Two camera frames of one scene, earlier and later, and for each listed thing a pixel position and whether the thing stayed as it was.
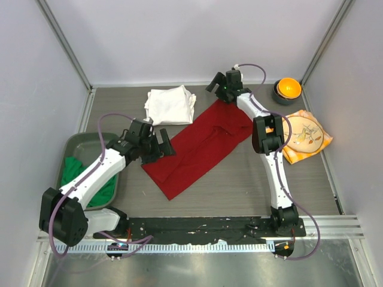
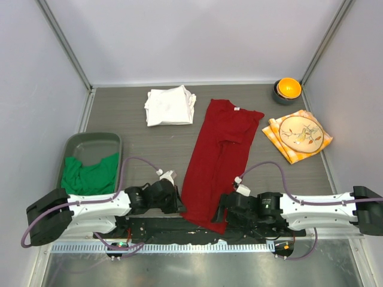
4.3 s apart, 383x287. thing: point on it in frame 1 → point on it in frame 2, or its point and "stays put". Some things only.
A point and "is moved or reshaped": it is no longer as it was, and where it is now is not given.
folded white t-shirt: (170, 105) stays put
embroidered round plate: (306, 136) stays put
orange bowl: (289, 88) stays put
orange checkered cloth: (292, 156) stays put
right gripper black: (216, 79) → (218, 217)
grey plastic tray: (86, 148) stays put
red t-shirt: (199, 147) is moved or reshaped
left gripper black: (148, 159) → (176, 203)
